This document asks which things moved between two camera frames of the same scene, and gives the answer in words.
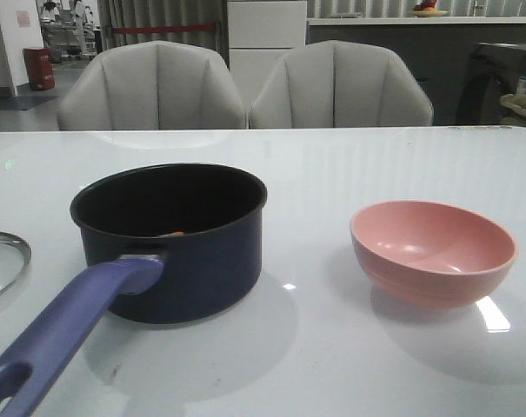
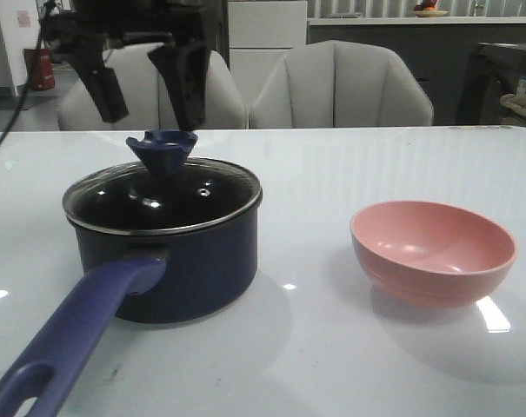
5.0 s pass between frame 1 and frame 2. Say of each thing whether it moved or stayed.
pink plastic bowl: stayed
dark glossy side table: stayed
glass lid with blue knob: moved
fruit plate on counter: stayed
